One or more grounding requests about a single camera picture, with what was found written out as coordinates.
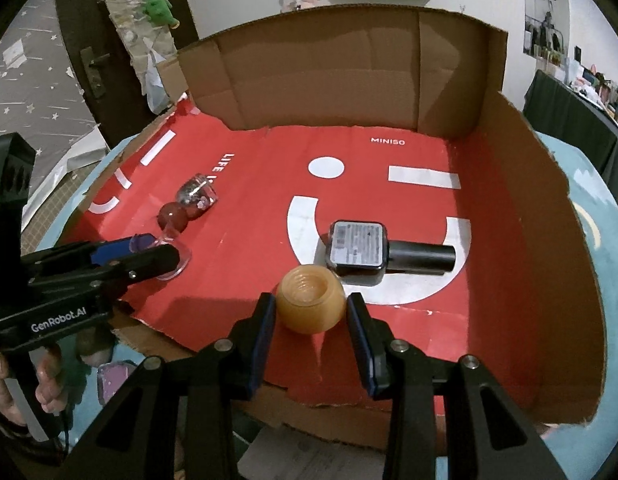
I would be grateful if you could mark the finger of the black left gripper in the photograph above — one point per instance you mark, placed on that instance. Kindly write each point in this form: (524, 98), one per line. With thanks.
(112, 280)
(79, 255)

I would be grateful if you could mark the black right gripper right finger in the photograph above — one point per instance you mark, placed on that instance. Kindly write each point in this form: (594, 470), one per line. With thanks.
(392, 369)

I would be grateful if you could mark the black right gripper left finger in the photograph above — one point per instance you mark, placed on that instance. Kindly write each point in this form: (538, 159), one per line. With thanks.
(228, 370)

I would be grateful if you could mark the clear glass cup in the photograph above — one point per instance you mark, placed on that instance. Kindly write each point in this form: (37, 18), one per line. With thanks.
(161, 256)

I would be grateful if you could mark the amber round jar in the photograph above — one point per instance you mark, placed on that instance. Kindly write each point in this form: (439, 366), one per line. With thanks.
(310, 299)

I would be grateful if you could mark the brown earbud case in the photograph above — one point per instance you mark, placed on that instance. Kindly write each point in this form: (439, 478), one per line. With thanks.
(95, 345)

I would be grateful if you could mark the white power adapter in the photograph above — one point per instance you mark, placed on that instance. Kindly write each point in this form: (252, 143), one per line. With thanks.
(283, 453)

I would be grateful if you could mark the purple nail polish bottle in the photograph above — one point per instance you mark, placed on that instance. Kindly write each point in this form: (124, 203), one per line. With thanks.
(110, 377)

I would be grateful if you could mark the person's left hand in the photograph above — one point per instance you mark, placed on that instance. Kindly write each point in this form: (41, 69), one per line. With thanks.
(50, 391)

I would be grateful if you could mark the dark red ball bottle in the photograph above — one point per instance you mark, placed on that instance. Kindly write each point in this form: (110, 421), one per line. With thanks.
(193, 198)

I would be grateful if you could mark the black square perfume bottle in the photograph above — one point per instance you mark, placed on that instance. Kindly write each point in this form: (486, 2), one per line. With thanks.
(362, 248)

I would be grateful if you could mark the white plastic bag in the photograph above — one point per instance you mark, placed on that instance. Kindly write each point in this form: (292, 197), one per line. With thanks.
(156, 94)

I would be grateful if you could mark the cardboard box with red liner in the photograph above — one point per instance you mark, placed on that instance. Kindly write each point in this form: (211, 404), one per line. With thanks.
(370, 113)

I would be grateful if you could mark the teal fuzzy table cover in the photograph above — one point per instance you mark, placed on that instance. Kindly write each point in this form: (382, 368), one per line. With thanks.
(594, 239)

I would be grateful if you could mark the green plush on door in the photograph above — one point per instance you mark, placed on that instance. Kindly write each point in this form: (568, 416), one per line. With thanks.
(159, 13)

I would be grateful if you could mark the pink plush toy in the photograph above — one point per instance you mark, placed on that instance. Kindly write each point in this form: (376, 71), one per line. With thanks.
(307, 4)

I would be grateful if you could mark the dark cluttered table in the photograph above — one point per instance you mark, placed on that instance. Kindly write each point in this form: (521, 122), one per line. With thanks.
(551, 107)

